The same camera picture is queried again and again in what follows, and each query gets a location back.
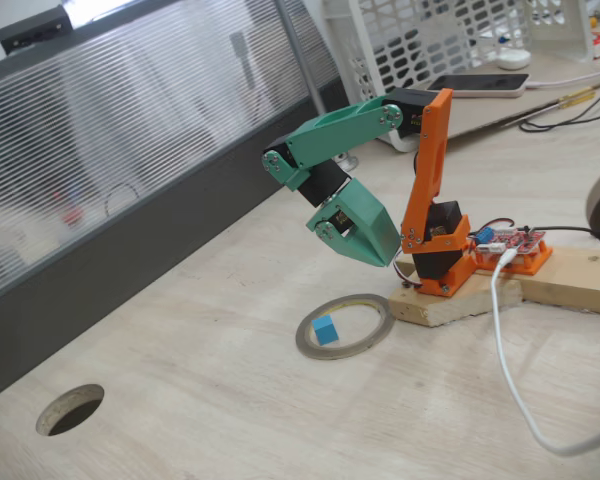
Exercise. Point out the silver metal foot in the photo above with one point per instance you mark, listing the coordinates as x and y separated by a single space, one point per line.
347 162

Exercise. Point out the frosted desk partition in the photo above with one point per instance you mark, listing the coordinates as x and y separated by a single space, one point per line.
130 125

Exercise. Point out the short wooden base block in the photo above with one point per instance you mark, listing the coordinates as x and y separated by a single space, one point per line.
455 307

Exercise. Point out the white earbud case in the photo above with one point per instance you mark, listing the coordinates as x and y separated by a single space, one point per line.
514 60

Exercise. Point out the brown cardboard sheet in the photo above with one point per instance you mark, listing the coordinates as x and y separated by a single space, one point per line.
480 117

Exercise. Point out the blue cube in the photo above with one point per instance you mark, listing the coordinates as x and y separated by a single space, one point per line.
326 332

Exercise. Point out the black box device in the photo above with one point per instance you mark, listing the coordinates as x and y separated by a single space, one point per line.
35 27

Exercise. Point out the red controller board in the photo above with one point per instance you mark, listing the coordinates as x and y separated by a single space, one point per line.
515 240

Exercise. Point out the pink smartphone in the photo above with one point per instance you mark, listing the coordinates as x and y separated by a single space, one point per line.
485 85

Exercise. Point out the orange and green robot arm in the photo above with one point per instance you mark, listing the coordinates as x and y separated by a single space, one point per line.
430 160

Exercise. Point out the long wooden base plank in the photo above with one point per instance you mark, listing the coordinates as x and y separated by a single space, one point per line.
580 280

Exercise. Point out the white plastic lattice basket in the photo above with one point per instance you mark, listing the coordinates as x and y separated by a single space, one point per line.
405 50

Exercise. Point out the orange board mount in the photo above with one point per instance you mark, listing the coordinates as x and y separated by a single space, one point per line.
535 262

